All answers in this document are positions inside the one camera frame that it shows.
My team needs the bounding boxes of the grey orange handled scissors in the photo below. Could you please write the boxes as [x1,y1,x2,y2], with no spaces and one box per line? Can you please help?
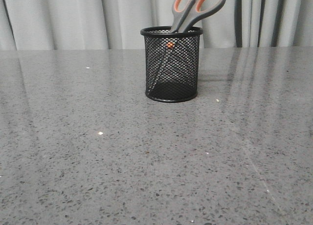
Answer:
[169,0,226,34]

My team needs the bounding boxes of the black mesh pen bucket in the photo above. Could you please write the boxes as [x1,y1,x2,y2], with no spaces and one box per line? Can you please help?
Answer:
[140,26,203,103]

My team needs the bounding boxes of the grey pleated curtain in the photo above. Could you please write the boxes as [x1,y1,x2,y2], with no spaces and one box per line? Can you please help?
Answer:
[0,0,313,50]

